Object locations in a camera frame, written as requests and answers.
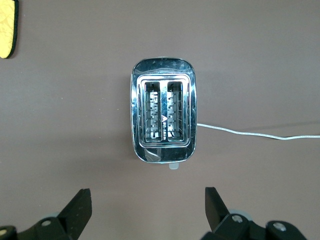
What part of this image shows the cream and chrome toaster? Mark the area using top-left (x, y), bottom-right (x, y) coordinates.
top-left (129, 56), bottom-right (199, 171)

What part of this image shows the yellow quilted oven mitt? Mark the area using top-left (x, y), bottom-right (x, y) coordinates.
top-left (0, 0), bottom-right (20, 60)

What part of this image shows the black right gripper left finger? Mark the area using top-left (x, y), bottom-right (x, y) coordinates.
top-left (14, 187), bottom-right (93, 240)

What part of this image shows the white toaster power cord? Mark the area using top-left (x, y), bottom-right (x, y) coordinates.
top-left (196, 122), bottom-right (320, 140)

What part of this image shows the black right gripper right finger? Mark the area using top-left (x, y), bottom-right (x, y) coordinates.
top-left (199, 186), bottom-right (309, 240)

